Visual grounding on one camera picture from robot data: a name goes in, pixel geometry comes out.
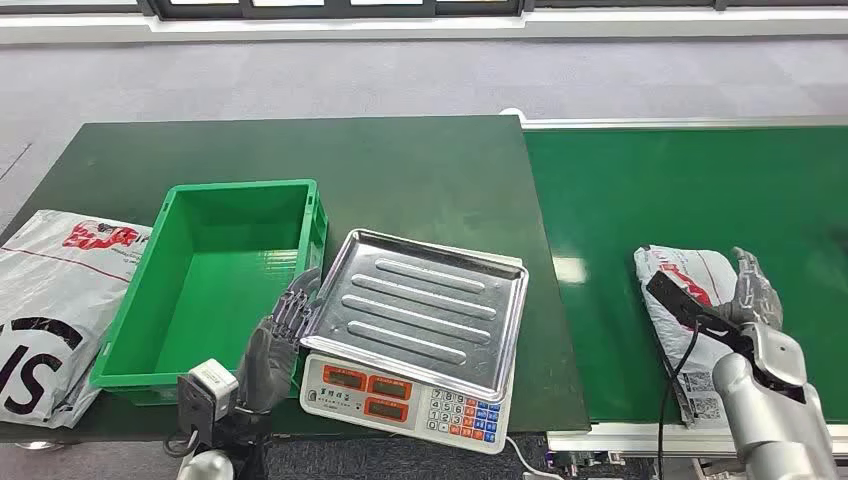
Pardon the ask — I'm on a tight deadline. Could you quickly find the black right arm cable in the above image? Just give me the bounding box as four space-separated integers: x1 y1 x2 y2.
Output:
657 317 702 480

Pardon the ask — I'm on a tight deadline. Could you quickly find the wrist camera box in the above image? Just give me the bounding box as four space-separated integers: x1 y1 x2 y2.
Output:
177 358 240 448
645 270 757 352

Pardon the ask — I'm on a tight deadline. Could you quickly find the grey package with red print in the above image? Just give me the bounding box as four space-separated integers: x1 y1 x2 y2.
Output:
633 245 740 429

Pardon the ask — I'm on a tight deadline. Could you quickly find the white bag with black letters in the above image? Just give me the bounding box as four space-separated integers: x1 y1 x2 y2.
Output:
0 209 154 430

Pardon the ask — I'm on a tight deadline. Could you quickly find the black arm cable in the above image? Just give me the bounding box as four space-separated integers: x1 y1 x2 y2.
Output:
657 317 702 480
162 429 201 460

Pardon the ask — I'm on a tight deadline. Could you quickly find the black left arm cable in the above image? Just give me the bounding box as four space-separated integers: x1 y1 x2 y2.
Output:
162 429 201 460

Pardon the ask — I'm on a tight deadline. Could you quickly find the electronic scale with steel tray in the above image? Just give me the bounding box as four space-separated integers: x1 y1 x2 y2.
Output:
299 228 530 456

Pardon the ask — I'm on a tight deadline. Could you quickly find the green conveyor belt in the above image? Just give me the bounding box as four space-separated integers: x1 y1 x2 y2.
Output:
500 107 848 480

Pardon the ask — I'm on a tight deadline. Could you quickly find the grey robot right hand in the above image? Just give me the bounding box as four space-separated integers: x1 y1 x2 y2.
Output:
718 246 784 330

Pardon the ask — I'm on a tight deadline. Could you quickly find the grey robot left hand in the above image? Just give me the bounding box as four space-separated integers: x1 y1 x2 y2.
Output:
235 268 323 416

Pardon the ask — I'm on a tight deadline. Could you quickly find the green plastic basket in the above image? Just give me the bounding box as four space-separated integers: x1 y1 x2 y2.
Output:
89 178 329 407

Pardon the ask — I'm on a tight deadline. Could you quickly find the dark window frame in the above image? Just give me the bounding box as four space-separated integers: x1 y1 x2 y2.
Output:
137 0 535 20

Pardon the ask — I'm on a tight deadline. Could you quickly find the white scale cable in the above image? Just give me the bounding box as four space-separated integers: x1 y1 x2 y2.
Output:
504 435 564 480

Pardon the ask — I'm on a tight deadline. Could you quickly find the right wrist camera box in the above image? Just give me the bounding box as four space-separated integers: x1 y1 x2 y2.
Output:
645 270 757 352

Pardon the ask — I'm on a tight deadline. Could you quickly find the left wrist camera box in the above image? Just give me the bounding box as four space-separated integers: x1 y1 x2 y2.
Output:
177 358 240 448

